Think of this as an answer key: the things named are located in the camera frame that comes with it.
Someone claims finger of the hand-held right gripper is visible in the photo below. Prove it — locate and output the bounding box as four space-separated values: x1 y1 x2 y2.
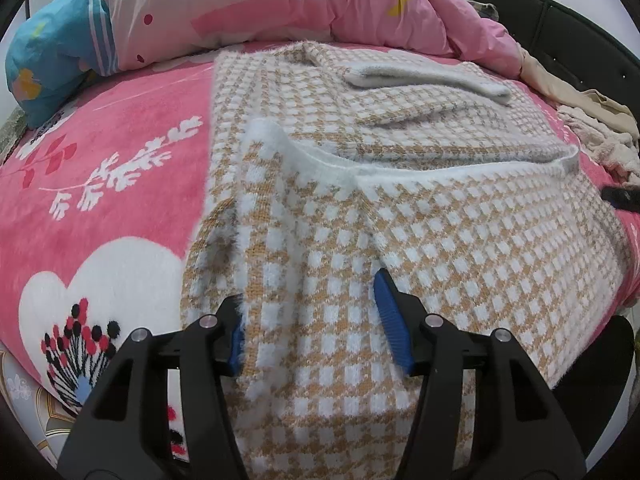
600 186 640 212

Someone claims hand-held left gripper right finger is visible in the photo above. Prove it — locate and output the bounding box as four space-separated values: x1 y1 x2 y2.
373 268 587 480

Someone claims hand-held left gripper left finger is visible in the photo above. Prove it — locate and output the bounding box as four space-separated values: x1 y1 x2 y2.
57 296 247 480

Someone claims tan white checked sweater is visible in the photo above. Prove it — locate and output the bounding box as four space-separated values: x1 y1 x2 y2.
180 42 633 480

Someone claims cream fuzzy cloth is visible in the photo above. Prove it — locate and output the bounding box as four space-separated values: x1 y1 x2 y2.
557 105 640 186

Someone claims beige cloth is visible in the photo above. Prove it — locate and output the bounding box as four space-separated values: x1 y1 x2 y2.
517 42 640 134

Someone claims black headboard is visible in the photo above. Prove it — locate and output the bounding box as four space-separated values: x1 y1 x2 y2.
447 0 640 128

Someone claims pink floral blanket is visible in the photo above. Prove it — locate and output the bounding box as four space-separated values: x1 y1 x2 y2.
0 50 640 463

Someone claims grey garment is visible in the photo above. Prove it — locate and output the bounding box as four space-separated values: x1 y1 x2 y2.
470 0 502 24

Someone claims pink floral quilt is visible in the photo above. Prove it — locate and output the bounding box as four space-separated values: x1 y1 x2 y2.
87 0 524 79

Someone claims blue pillow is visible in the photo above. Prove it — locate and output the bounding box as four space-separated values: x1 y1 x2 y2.
5 0 119 131

